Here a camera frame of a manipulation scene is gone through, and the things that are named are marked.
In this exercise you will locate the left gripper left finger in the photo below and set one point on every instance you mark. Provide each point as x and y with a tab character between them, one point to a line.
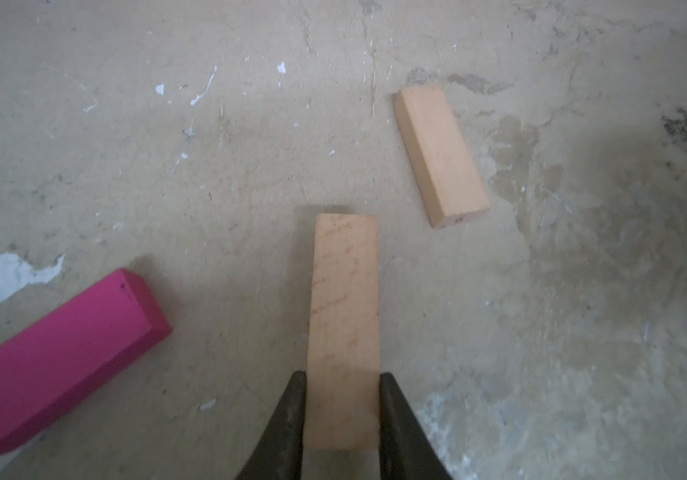
280	450

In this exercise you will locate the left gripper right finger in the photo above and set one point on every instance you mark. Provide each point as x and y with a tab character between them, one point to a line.
404	450

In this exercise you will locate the natural wood block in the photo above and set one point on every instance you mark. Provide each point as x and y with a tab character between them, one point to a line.
343	366
448	179

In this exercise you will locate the magenta wood block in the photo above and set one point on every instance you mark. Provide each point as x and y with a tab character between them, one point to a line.
52	366

